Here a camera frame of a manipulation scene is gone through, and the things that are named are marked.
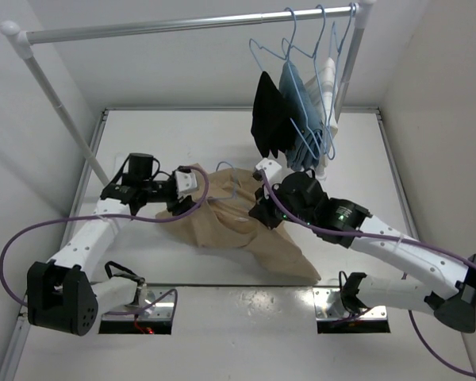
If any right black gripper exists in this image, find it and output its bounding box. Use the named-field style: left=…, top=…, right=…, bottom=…
left=249, top=179, right=313, bottom=230

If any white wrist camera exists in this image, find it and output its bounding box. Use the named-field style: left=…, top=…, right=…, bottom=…
left=174, top=169, right=199, bottom=197
left=252, top=158, right=282, bottom=185

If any metal base plate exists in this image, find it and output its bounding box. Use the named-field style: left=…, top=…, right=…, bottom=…
left=132, top=286, right=179, bottom=322
left=313, top=286, right=388, bottom=322

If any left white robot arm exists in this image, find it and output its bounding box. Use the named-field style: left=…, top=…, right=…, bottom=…
left=27, top=153, right=199, bottom=336

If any beige t shirt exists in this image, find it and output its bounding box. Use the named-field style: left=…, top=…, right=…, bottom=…
left=161, top=168, right=321, bottom=284

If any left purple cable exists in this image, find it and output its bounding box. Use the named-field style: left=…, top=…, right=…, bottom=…
left=0, top=164, right=210, bottom=306

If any light blue wire hanger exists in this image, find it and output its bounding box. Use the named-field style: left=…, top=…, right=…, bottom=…
left=207, top=160, right=239, bottom=202

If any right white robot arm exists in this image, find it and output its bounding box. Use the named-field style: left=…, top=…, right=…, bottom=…
left=249, top=161, right=476, bottom=333

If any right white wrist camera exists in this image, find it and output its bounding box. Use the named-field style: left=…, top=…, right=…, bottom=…
left=252, top=158, right=282, bottom=185

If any blue wire hanger with white cloth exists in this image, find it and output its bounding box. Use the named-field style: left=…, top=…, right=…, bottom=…
left=328, top=2, right=359, bottom=121

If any black hanging garment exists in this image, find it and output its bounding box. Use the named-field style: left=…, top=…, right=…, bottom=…
left=251, top=71, right=297, bottom=159

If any blue hanging garment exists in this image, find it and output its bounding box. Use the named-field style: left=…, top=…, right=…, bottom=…
left=278, top=61, right=324, bottom=171

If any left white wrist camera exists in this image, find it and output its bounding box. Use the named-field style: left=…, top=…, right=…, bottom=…
left=174, top=169, right=199, bottom=197

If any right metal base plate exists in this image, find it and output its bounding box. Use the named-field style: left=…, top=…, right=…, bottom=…
left=313, top=286, right=388, bottom=322

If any white clothes rack frame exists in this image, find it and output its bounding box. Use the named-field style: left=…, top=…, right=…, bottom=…
left=0, top=1, right=376, bottom=184

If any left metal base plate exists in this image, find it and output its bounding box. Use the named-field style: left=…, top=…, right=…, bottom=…
left=132, top=286, right=179, bottom=322

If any white hanging garment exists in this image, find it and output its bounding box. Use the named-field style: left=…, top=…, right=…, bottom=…
left=305, top=57, right=338, bottom=180

